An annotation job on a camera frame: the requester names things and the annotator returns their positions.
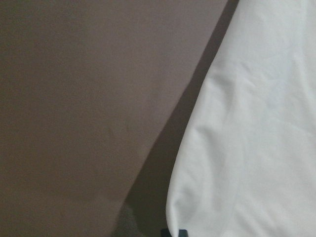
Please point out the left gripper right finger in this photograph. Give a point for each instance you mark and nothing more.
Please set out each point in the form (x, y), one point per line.
(183, 233)

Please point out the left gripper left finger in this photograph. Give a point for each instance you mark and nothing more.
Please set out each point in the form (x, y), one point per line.
(165, 233)

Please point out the cream long-sleeve printed shirt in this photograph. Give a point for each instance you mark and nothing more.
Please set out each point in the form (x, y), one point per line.
(246, 166)

